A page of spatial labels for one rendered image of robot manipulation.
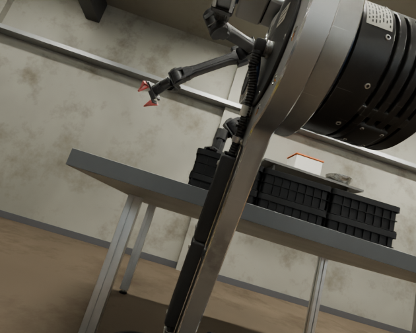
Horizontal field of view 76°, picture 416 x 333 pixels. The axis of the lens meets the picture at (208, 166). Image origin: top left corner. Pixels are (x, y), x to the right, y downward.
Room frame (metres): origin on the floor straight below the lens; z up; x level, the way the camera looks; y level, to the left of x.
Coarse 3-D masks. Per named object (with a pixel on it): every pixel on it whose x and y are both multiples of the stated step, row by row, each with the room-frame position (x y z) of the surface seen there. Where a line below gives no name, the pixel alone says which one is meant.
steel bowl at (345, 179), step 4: (328, 176) 3.52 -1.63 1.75; (332, 176) 3.46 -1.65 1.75; (336, 176) 3.42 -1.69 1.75; (340, 176) 3.40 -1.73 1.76; (344, 176) 3.39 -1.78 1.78; (348, 176) 3.39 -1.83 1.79; (336, 180) 3.44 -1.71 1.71; (340, 180) 3.42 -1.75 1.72; (344, 180) 3.41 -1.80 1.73; (348, 180) 3.41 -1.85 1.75; (348, 184) 3.48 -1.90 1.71
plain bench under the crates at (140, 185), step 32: (96, 160) 0.61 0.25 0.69; (128, 192) 1.11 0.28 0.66; (160, 192) 0.62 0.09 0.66; (192, 192) 0.62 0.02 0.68; (128, 224) 1.18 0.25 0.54; (256, 224) 0.65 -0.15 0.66; (288, 224) 0.64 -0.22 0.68; (320, 256) 2.10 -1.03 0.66; (352, 256) 0.78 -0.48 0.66; (384, 256) 0.65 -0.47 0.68; (96, 288) 1.18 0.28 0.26; (128, 288) 2.11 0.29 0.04; (320, 288) 2.19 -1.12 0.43; (96, 320) 1.18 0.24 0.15
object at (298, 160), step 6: (294, 156) 3.42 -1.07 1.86; (300, 156) 3.35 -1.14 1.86; (306, 156) 3.35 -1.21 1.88; (288, 162) 3.59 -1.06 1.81; (294, 162) 3.38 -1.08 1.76; (300, 162) 3.36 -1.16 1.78; (306, 162) 3.36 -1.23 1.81; (312, 162) 3.37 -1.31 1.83; (318, 162) 3.37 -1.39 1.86; (300, 168) 3.36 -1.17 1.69; (306, 168) 3.36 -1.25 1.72; (312, 168) 3.37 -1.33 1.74; (318, 168) 3.37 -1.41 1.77; (318, 174) 3.37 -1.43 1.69
